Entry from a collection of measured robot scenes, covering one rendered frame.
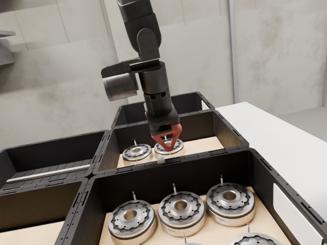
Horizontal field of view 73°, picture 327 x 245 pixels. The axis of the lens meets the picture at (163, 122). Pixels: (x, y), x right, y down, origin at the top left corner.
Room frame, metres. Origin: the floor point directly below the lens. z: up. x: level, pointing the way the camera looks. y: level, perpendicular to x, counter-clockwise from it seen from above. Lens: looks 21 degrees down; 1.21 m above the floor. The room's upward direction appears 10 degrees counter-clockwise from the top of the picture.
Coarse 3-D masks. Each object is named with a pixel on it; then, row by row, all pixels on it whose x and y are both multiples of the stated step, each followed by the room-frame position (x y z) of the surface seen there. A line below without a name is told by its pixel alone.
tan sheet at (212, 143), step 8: (184, 144) 0.72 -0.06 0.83; (192, 144) 0.71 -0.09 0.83; (200, 144) 0.70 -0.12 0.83; (208, 144) 0.69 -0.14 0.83; (216, 144) 0.68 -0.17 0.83; (152, 152) 0.71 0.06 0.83; (184, 152) 0.67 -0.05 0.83; (192, 152) 0.66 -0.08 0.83; (120, 160) 0.69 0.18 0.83; (152, 160) 0.65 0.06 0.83
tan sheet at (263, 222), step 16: (256, 208) 0.37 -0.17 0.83; (160, 224) 0.37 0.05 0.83; (208, 224) 0.35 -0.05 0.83; (256, 224) 0.33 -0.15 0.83; (272, 224) 0.32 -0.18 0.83; (160, 240) 0.33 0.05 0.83; (176, 240) 0.33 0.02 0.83; (192, 240) 0.32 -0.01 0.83; (208, 240) 0.31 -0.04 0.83; (224, 240) 0.31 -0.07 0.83; (288, 240) 0.28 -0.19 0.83
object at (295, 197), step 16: (176, 160) 0.46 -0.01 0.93; (192, 160) 0.45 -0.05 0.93; (96, 176) 0.45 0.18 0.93; (112, 176) 0.45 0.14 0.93; (272, 176) 0.34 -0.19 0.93; (288, 192) 0.29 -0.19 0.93; (80, 208) 0.35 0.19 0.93; (304, 208) 0.26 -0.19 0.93; (320, 224) 0.23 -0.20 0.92; (64, 240) 0.28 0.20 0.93
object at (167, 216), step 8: (176, 192) 0.43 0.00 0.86; (184, 192) 0.42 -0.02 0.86; (192, 192) 0.42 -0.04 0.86; (168, 200) 0.41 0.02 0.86; (192, 200) 0.39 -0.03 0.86; (200, 200) 0.39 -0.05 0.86; (160, 208) 0.39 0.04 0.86; (168, 208) 0.38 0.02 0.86; (192, 208) 0.37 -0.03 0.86; (200, 208) 0.37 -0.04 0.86; (160, 216) 0.36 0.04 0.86; (168, 216) 0.36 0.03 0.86; (176, 216) 0.36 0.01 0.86; (184, 216) 0.35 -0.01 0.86; (192, 216) 0.35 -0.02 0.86; (200, 216) 0.35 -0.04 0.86; (168, 224) 0.34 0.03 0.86; (176, 224) 0.34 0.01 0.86; (184, 224) 0.33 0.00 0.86
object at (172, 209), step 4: (176, 200) 0.40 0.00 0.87; (180, 200) 0.40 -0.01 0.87; (184, 200) 0.39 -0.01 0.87; (188, 200) 0.39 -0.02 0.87; (172, 204) 0.39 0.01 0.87; (188, 204) 0.38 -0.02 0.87; (172, 208) 0.38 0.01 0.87; (188, 208) 0.37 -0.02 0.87; (172, 212) 0.37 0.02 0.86; (176, 212) 0.36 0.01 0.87; (180, 212) 0.36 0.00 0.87; (184, 212) 0.36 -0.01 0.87
